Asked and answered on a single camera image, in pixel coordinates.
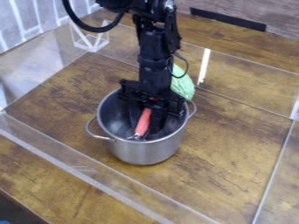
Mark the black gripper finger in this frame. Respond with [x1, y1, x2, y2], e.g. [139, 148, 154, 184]
[128, 101, 143, 126]
[150, 106, 168, 134]

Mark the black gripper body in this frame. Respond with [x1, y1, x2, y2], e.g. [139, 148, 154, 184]
[119, 79, 186, 117]

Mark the pink handled metal spoon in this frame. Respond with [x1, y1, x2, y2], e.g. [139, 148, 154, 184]
[128, 108, 152, 141]

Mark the stainless steel pot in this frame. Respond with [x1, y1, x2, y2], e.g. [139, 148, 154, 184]
[85, 89, 198, 165]

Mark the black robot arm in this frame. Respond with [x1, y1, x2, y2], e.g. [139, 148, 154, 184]
[96, 0, 184, 134]

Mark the green bitter gourd toy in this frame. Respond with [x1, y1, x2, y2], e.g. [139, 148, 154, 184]
[171, 64, 195, 101]

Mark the clear acrylic enclosure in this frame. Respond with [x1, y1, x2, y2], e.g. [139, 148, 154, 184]
[0, 17, 299, 224]

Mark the black cable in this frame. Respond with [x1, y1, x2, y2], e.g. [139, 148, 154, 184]
[60, 0, 190, 80]

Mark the black wall strip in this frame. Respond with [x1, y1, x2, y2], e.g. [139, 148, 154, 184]
[190, 7, 267, 32]

